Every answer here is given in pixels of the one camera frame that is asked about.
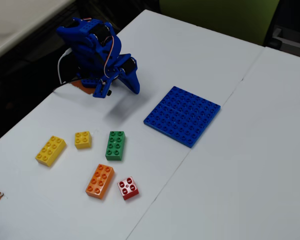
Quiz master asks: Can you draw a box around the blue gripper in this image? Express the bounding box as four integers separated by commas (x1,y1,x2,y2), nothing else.
103,53,141,95

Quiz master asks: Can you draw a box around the yellow 2x2 toy block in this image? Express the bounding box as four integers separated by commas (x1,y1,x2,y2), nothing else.
74,130,93,150

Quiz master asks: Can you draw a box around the blue perforated robot base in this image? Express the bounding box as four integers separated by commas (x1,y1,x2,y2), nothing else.
77,73,102,89

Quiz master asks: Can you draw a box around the green 2x4 toy block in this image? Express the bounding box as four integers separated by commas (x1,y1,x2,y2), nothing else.
105,130,127,162

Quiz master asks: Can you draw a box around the yellow 2x4 toy block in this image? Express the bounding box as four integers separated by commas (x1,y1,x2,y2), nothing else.
34,135,67,168

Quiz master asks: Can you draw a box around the orange 2x4 toy block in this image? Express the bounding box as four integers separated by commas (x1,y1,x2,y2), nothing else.
85,163,115,200

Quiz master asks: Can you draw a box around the red 2x2 toy block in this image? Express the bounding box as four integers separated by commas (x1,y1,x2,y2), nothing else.
116,176,140,201

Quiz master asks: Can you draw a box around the blue 8x8 studded baseplate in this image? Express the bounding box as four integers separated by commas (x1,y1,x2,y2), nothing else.
143,85,222,149

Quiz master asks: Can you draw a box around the green chair back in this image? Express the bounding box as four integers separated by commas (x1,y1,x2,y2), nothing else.
159,0,281,47

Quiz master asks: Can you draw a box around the white background table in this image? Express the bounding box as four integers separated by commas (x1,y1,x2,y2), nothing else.
0,0,77,65

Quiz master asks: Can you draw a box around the black chair caster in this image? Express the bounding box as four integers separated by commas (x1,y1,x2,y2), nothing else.
266,38,283,50

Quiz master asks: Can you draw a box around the tricolour gripper servo wire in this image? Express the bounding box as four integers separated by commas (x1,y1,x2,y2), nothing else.
103,34,116,81

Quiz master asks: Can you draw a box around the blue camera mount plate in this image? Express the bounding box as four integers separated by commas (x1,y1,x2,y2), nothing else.
92,74,112,99

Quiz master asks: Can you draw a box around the white cable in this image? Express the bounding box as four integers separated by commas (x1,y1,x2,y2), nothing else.
57,48,74,85

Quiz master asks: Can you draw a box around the grey metal frame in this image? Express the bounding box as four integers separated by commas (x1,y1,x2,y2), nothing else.
263,24,300,61

